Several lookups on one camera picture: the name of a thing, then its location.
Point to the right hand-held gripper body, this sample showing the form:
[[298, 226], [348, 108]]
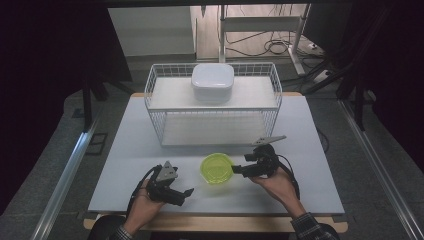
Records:
[[265, 160]]

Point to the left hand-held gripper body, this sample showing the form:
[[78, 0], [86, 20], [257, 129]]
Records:
[[163, 181]]

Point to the green translucent plastic bowl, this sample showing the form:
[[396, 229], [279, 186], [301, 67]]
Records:
[[216, 168]]

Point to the white lidded plastic container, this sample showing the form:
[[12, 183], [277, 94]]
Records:
[[212, 80]]

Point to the person's right hand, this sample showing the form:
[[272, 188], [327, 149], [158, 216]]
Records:
[[281, 188]]

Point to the person's left hand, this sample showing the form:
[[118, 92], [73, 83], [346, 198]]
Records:
[[143, 208]]

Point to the white power strip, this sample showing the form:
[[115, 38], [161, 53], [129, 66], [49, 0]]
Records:
[[320, 76]]

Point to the black metal stand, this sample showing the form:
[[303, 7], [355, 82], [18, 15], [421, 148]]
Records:
[[87, 103], [359, 103]]

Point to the white cabinet panel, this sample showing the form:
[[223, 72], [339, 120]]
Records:
[[151, 31]]

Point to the dark curtain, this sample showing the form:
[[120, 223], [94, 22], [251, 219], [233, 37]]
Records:
[[46, 83], [393, 66]]

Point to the metal floor rail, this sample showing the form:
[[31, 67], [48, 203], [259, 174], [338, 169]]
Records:
[[63, 183], [380, 170]]

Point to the white metal desk frame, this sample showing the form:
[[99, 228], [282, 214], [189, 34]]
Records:
[[263, 25]]

